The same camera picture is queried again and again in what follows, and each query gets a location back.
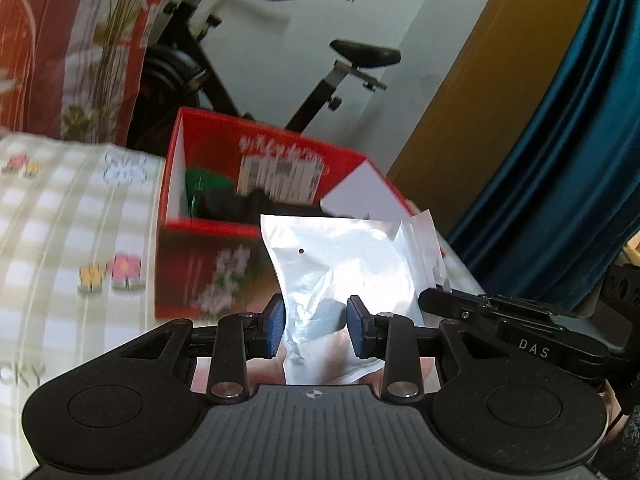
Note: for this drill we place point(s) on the white packaged item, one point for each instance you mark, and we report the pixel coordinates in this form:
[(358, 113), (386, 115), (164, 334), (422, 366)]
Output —
[(320, 262)]

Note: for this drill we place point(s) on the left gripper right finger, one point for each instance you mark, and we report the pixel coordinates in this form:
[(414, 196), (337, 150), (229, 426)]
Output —
[(390, 338)]

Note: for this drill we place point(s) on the black glove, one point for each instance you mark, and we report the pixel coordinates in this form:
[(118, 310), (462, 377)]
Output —
[(247, 209)]

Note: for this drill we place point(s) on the black exercise bike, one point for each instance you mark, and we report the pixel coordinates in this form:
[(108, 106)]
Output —
[(263, 60)]

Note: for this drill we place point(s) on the green checkered tablecloth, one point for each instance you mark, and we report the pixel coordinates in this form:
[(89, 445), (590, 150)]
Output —
[(78, 239)]

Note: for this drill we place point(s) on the red strawberry cardboard box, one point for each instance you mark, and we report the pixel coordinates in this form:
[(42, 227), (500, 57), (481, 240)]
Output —
[(208, 268)]

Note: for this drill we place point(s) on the wooden door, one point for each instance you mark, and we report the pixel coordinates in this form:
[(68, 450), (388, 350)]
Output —
[(484, 104)]

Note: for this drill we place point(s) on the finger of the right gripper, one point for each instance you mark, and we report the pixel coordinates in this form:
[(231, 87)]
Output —
[(529, 304), (460, 306)]

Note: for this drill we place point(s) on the pink knitted cloth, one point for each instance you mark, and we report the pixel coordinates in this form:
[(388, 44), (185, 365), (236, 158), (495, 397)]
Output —
[(328, 360)]

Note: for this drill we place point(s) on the person right hand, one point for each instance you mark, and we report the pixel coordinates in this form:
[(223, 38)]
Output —
[(615, 413)]

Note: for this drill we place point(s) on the green tasselled pouch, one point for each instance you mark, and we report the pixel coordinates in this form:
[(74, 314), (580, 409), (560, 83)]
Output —
[(199, 181)]

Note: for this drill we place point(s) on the teal curtain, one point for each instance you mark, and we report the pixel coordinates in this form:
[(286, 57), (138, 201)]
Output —
[(565, 200)]

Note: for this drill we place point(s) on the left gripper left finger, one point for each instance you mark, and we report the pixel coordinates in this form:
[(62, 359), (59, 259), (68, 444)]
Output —
[(241, 337)]

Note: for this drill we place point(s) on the pink printed backdrop cloth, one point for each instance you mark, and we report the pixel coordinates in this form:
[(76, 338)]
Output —
[(71, 69)]

